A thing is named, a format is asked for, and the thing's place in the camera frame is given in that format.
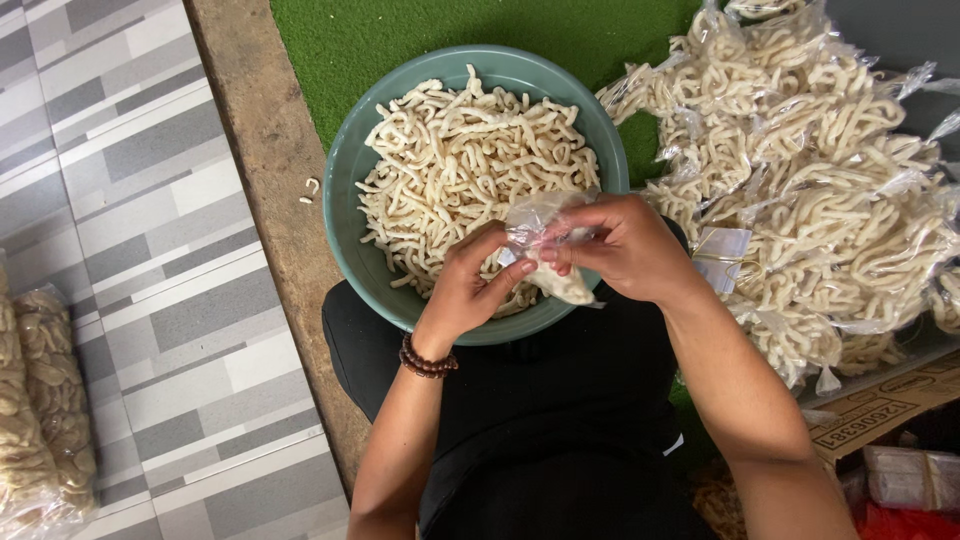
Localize red plastic bag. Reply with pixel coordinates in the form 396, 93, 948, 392
853, 501, 960, 540

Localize clear plastic bag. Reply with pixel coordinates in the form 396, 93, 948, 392
495, 188, 608, 310

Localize pile of packed cracker bags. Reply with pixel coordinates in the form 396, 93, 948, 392
596, 0, 960, 397

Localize person's right hand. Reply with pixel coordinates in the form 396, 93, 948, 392
538, 193, 708, 309

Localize brown wooden bead bracelet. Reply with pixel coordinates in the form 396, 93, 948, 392
398, 332, 460, 380

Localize brown wooden threshold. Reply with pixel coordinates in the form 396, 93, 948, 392
183, 0, 374, 500

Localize heap of loose cracker sticks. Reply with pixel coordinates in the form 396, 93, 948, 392
355, 63, 602, 320

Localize brown cardboard box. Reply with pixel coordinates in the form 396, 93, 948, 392
805, 348, 960, 468

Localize wrapped grey packets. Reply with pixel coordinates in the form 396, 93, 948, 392
838, 444, 960, 514

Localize teal plastic bowl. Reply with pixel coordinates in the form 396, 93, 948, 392
322, 43, 631, 348

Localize person's left hand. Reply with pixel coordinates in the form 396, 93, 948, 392
413, 220, 539, 356

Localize green artificial turf mat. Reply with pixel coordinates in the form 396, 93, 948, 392
269, 0, 723, 475

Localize large bag of crackers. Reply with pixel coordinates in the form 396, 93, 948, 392
0, 262, 63, 540
11, 283, 100, 520

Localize bundle of empty plastic bags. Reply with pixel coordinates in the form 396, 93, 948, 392
690, 226, 754, 296

